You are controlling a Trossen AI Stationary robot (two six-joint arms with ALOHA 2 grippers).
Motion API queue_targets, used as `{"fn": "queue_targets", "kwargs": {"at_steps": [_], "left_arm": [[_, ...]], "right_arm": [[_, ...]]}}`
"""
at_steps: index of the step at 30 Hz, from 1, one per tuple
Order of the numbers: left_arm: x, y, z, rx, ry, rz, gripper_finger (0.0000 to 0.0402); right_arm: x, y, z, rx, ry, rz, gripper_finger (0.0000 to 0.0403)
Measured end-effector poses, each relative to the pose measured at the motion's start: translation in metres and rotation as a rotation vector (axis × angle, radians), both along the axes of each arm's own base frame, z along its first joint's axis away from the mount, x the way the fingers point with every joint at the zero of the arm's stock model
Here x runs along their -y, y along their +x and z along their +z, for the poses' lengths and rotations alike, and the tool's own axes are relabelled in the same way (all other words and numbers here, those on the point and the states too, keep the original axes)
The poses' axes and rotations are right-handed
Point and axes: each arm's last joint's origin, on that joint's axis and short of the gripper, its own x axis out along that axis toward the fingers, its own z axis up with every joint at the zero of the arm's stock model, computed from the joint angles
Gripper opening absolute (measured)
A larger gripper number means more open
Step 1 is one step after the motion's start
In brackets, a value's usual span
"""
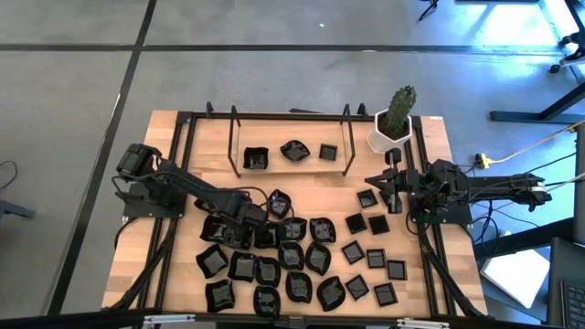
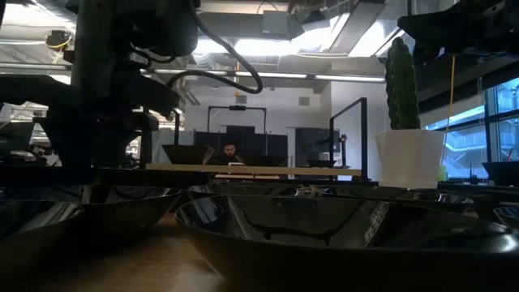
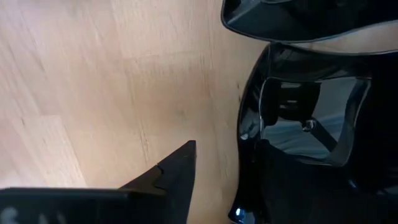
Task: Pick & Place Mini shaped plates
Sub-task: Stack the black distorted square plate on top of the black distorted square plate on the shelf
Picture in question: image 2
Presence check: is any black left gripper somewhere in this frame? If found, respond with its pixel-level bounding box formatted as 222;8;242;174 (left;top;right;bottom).
0;72;182;168

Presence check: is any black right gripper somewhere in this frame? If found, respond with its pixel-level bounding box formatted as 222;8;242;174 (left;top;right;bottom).
397;0;519;62

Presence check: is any black glossy round plate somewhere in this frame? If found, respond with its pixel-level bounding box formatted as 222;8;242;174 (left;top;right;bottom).
241;155;289;168

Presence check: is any green cactus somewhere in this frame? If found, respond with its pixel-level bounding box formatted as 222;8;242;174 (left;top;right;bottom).
384;36;422;131

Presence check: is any black computer monitor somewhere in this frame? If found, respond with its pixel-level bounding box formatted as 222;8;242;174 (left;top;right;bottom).
294;127;341;154
0;121;36;152

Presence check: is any white faceted plant pot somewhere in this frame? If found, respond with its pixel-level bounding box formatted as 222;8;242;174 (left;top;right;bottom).
375;128;446;190

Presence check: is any long ceiling light bar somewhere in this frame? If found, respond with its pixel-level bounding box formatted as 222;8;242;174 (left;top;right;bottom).
139;67;386;84

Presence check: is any grey ceiling box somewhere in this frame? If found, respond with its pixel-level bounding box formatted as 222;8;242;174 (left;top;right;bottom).
261;10;290;36

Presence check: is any black tapered tub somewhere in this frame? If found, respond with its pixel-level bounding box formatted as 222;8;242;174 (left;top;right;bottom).
481;161;519;187

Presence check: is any wooden shelf board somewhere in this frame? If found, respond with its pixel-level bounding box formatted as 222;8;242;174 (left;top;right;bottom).
145;163;362;178

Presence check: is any black ceiling device yellow cable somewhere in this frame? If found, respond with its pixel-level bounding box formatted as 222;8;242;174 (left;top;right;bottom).
44;29;74;53

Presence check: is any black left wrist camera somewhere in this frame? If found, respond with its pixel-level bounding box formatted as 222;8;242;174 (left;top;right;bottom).
133;0;200;57

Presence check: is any black background gantry frame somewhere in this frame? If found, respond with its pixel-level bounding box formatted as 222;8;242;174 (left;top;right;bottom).
206;104;268;135

